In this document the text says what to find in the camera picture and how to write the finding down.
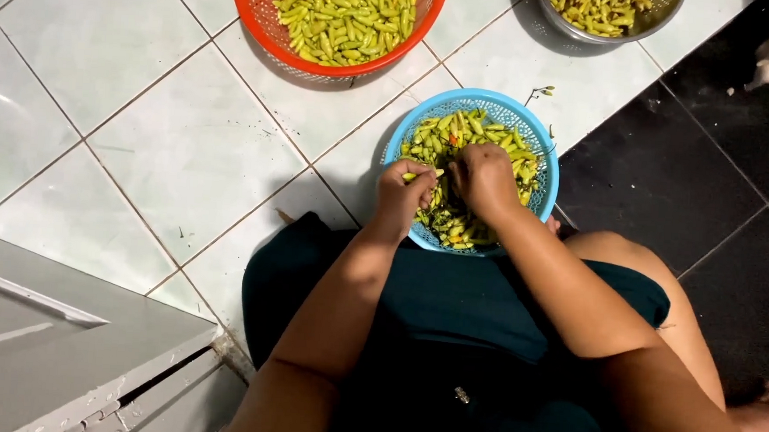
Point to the person's right hand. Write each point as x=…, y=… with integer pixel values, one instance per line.
x=486, y=179

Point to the person's left hand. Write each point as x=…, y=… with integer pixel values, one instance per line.
x=398, y=200

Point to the person's right fingers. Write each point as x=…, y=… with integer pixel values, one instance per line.
x=460, y=171

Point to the person's left fingers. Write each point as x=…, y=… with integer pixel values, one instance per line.
x=418, y=178

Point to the green chili pepper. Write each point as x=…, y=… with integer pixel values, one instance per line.
x=422, y=174

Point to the heap of unstemmed green chilies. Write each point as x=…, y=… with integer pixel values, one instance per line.
x=503, y=143

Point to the blue plastic basket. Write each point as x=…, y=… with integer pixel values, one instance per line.
x=544, y=185

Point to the chili stem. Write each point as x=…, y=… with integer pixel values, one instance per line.
x=541, y=91

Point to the dark green dress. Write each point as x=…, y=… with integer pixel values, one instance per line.
x=458, y=325

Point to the pile of stemmed green chilies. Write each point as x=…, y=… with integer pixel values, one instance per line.
x=342, y=16

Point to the heap of yellowish green chilies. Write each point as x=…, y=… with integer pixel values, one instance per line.
x=596, y=10

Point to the orange plastic basket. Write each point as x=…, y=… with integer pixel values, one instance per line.
x=251, y=5

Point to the steel bowl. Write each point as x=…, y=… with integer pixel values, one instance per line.
x=658, y=13

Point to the person's leg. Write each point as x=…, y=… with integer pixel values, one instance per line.
x=694, y=337

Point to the grey door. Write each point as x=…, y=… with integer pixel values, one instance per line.
x=55, y=356

